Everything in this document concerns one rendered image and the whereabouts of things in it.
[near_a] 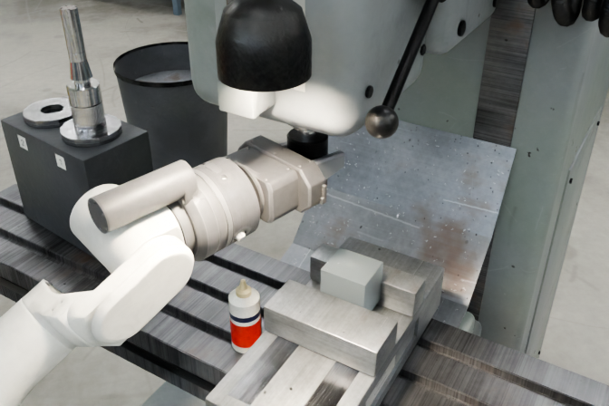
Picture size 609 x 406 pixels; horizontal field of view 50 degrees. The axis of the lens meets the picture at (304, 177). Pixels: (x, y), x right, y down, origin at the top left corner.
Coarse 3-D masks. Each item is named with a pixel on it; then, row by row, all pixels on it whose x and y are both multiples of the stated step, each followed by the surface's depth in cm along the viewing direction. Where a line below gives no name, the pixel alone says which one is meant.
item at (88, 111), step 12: (72, 96) 94; (84, 96) 94; (96, 96) 95; (72, 108) 95; (84, 108) 95; (96, 108) 96; (72, 120) 97; (84, 120) 96; (96, 120) 97; (84, 132) 97
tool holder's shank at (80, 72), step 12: (60, 12) 89; (72, 12) 89; (72, 24) 90; (72, 36) 90; (72, 48) 91; (84, 48) 93; (72, 60) 92; (84, 60) 93; (72, 72) 93; (84, 72) 93; (84, 84) 94
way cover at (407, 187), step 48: (336, 144) 115; (384, 144) 111; (432, 144) 107; (480, 144) 104; (336, 192) 115; (384, 192) 111; (432, 192) 107; (480, 192) 104; (336, 240) 112; (384, 240) 109; (432, 240) 106; (480, 240) 103
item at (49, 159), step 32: (32, 128) 101; (64, 128) 98; (128, 128) 101; (32, 160) 103; (64, 160) 96; (96, 160) 94; (128, 160) 99; (32, 192) 108; (64, 192) 100; (64, 224) 105
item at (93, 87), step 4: (92, 80) 96; (96, 80) 96; (68, 84) 95; (72, 84) 95; (88, 84) 95; (92, 84) 95; (96, 84) 95; (68, 88) 94; (72, 88) 94; (76, 88) 94; (80, 88) 94; (84, 88) 94; (88, 88) 94; (92, 88) 94; (96, 88) 95; (100, 88) 96; (68, 92) 94; (72, 92) 94; (76, 92) 94; (80, 92) 94; (84, 92) 94; (88, 92) 94; (92, 92) 94
